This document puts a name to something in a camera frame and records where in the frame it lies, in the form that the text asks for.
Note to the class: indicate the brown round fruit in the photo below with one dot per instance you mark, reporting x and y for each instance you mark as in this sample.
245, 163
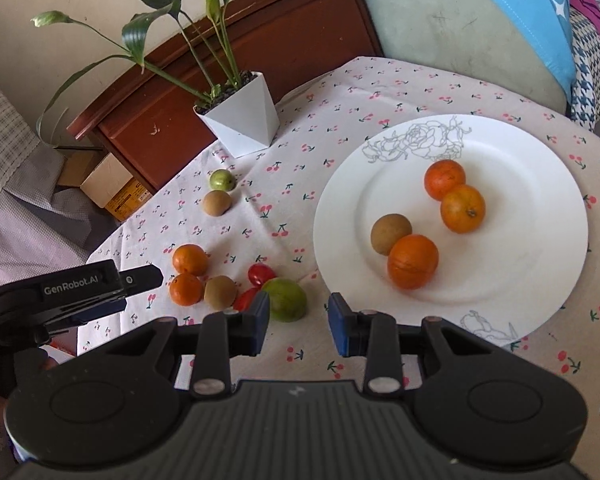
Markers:
387, 232
220, 292
216, 202

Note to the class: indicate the brown wooden headboard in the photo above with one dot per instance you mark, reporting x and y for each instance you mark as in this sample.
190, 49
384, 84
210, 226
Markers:
290, 35

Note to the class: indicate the lilac checked shirt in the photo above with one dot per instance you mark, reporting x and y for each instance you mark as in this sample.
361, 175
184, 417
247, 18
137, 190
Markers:
35, 220

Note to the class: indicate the orange mandarin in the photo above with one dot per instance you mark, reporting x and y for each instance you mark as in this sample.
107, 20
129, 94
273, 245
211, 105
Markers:
412, 262
190, 260
445, 179
462, 208
185, 289

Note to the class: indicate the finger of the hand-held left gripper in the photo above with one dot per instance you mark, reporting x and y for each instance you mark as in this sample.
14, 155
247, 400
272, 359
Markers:
140, 278

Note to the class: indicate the cherry print tablecloth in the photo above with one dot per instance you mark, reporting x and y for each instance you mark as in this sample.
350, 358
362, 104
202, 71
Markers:
330, 125

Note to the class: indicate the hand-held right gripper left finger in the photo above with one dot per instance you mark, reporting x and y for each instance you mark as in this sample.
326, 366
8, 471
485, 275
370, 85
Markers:
260, 327

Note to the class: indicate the large green fruit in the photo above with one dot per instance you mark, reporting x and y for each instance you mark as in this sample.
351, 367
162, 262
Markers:
287, 300

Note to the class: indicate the white plate with line drawing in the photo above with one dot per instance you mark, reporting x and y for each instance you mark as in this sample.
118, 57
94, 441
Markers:
520, 210

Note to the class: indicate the cardboard box with yellow label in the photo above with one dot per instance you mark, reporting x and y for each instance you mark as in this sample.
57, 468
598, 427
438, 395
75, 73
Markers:
107, 182

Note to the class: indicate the grey checked cloth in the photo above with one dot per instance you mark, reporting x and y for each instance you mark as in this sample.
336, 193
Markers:
5, 135

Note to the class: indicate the red cherry tomato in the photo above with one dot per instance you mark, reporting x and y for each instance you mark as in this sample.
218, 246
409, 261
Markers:
244, 301
260, 274

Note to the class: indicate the blue houndstooth blanket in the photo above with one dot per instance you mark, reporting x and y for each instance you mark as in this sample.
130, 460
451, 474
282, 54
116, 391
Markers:
595, 75

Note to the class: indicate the potted plant in white pot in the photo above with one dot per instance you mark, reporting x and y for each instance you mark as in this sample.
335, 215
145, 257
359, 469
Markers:
240, 120

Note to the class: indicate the grey green sofa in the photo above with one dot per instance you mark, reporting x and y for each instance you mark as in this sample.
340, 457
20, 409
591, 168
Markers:
455, 25

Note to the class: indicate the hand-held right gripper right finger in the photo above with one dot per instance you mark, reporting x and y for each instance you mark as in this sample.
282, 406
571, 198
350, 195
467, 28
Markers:
337, 332

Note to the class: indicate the small green fruit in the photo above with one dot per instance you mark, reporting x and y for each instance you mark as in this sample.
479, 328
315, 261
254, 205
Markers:
222, 180

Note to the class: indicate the blue cloth with white star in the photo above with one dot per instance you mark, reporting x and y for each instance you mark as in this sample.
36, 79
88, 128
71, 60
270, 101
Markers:
525, 15

